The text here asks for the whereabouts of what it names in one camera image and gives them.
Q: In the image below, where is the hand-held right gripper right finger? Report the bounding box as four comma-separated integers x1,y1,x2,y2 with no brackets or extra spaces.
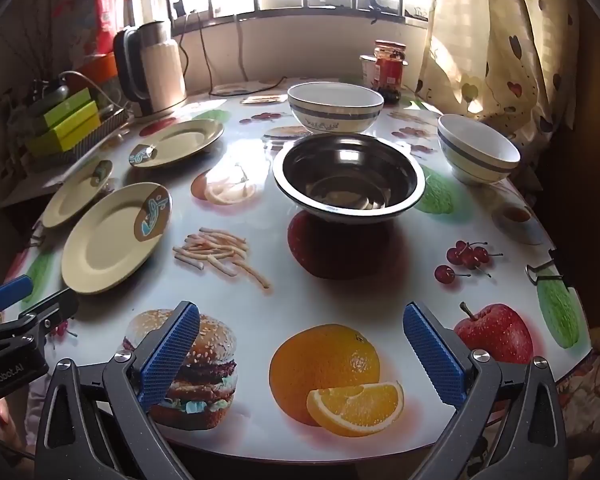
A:
402,302,568,480

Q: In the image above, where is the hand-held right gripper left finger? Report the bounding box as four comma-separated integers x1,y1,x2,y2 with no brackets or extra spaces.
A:
34,300,201,480

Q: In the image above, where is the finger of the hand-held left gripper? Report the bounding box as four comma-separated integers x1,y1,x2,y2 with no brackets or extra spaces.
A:
0,287,80,346
0,275,35,313

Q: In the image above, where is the cream plate with brown patch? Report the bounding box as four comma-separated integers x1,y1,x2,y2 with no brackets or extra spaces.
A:
61,182,173,295
129,119,226,170
42,159,115,229

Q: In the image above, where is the stainless steel bowl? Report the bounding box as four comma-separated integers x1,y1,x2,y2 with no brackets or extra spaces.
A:
272,132,426,225

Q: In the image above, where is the small white blue-striped bowl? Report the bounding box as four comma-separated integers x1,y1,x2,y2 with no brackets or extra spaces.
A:
436,114,522,187

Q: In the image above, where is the large white blue-striped bowl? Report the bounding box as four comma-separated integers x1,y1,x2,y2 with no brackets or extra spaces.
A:
286,81,385,136

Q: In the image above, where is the fruit printed table cover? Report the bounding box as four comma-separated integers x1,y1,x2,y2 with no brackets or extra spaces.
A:
2,80,593,463

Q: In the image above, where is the black binder clip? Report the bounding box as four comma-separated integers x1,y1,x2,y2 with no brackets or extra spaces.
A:
525,249,563,287

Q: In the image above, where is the lime green box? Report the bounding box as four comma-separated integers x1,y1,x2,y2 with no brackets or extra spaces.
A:
26,114,103,158

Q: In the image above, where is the orange box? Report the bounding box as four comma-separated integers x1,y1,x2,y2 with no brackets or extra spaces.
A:
75,52,120,81

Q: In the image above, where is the white and steel electric kettle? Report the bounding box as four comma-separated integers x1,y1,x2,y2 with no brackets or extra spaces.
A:
112,20,188,116

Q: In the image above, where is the glass jar with red label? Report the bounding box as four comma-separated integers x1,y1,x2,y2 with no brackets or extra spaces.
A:
372,40,408,106

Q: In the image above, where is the red plastic bag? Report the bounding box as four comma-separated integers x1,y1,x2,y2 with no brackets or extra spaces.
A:
87,0,131,56

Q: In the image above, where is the white plastic cup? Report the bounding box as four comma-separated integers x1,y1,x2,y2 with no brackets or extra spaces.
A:
359,54,381,90

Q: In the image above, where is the cream curtain with heart print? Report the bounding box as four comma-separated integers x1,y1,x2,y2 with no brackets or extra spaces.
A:
415,0,581,171

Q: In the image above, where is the black bird figure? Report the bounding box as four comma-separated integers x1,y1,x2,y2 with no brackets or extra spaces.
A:
367,0,398,25

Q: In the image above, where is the white cable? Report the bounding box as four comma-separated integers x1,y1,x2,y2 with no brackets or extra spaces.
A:
55,71,126,111

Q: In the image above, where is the black power cable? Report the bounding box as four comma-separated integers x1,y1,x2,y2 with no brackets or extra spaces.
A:
172,10,216,97

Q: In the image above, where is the grey cable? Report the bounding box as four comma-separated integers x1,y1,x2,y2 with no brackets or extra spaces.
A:
234,12,248,83

